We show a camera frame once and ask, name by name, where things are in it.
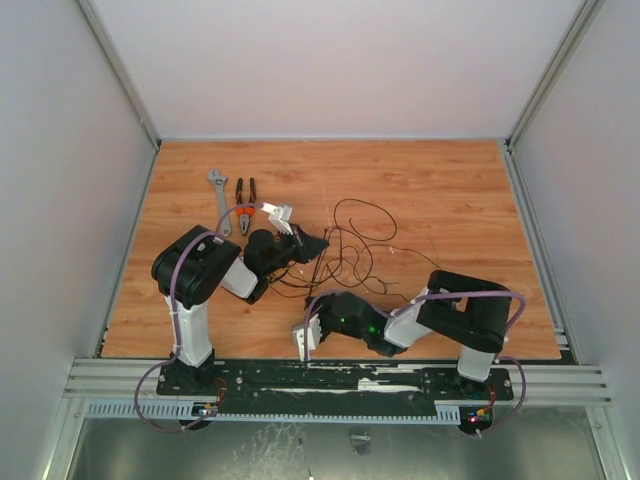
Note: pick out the orange black pliers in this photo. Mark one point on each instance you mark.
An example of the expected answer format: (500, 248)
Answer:
(245, 210)

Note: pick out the black zip tie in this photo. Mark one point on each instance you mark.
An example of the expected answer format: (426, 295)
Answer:
(316, 271)

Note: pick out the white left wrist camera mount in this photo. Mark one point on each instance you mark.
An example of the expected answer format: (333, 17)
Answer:
(279, 217)

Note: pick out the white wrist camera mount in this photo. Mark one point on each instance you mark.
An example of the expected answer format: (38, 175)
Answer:
(279, 217)
(306, 338)

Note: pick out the aluminium frame rail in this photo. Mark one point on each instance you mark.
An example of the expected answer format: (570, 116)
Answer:
(570, 379)

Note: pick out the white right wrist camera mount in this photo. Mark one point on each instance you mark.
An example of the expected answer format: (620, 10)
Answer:
(306, 338)

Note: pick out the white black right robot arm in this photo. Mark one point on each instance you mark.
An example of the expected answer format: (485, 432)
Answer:
(477, 314)

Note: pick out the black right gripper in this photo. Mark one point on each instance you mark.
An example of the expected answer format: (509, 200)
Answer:
(323, 310)

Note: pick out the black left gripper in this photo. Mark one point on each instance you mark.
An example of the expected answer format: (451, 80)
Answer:
(308, 247)

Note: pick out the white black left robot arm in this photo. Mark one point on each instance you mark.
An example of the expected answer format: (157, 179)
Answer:
(190, 270)

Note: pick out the silver adjustable wrench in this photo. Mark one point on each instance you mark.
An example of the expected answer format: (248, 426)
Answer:
(218, 182)

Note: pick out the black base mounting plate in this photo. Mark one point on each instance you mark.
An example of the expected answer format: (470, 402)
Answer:
(350, 389)

